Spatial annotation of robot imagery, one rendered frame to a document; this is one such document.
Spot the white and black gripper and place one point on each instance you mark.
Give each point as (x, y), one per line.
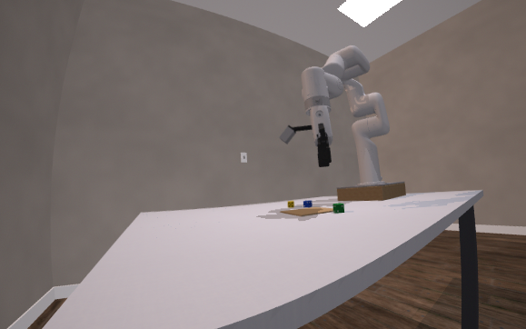
(320, 116)

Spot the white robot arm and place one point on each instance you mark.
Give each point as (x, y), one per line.
(315, 81)

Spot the green die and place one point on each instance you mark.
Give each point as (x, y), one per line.
(338, 208)

